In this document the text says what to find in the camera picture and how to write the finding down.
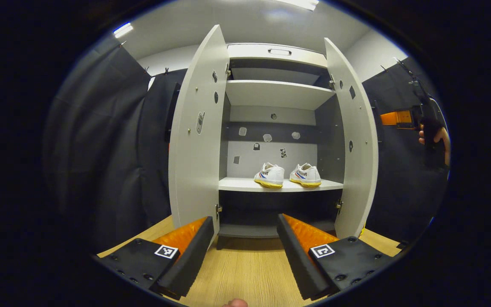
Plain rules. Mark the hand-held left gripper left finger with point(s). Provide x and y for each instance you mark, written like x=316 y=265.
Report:
x=192 y=260

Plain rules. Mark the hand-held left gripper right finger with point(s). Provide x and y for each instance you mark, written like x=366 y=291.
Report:
x=296 y=260

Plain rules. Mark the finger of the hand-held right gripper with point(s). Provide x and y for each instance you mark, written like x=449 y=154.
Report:
x=395 y=118

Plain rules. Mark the white cabinet door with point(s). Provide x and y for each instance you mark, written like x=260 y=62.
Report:
x=194 y=170
x=358 y=170

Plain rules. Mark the white canvas shoe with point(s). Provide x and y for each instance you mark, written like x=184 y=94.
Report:
x=270 y=175
x=306 y=175

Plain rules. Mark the white shoe cabinet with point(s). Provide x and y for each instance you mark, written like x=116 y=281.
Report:
x=277 y=94

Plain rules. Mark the black backdrop cloth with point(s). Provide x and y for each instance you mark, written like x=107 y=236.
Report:
x=113 y=149

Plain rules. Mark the large ceiling light panel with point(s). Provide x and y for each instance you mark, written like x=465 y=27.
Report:
x=301 y=3

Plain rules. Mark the small ceiling light panel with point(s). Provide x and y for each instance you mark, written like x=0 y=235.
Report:
x=123 y=30

